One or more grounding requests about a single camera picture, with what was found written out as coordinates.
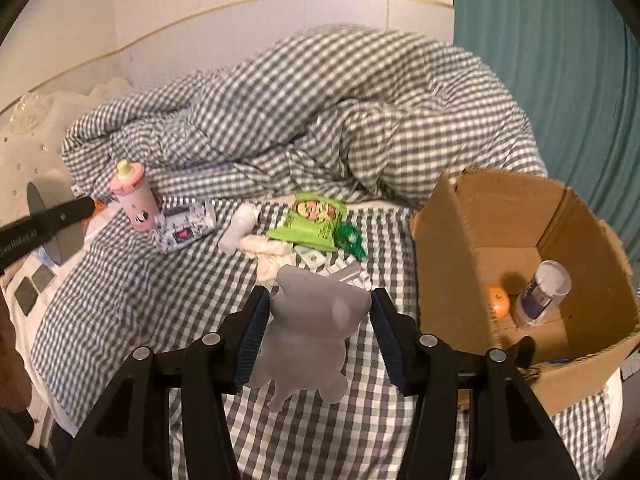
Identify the beige tufted headboard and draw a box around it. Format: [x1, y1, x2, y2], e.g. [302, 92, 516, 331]
[0, 77, 131, 241]

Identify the grey checkered bed sheet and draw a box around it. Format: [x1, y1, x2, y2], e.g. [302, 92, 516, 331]
[30, 195, 621, 480]

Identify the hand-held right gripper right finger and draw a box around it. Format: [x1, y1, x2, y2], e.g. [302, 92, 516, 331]
[369, 287, 586, 480]

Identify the pink drinking bottle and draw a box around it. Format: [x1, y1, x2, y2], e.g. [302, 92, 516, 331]
[110, 159, 161, 233]

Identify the clear cotton swab container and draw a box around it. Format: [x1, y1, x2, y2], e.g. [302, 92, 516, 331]
[514, 260, 572, 328]

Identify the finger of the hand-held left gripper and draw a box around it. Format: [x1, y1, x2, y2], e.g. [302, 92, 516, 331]
[0, 196, 96, 246]

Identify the teal curtain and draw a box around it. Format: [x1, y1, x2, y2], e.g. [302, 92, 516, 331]
[452, 0, 640, 261]

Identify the orange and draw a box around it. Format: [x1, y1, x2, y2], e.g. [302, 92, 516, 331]
[487, 285, 511, 320]

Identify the green snack packet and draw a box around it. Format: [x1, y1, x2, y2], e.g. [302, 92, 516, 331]
[267, 192, 348, 251]

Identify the small white packet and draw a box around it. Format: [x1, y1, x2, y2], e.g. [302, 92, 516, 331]
[294, 245, 328, 268]

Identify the dark green wrapper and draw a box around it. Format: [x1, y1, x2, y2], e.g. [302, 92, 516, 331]
[335, 222, 368, 261]

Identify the grey patterned tissue packet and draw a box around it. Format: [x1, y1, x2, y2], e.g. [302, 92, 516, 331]
[155, 199, 217, 254]

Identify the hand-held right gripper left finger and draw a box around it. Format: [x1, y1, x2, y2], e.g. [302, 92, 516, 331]
[60, 285, 273, 480]

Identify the grey checkered duvet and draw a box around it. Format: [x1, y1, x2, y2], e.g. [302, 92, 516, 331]
[60, 22, 548, 211]

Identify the grey plush toy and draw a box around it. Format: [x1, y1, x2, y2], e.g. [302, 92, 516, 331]
[243, 265, 373, 413]

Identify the crumpled white tissue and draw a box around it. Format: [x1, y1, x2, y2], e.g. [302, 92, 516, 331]
[239, 234, 296, 286]

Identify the cardboard box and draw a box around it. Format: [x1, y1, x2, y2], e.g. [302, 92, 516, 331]
[410, 167, 640, 418]

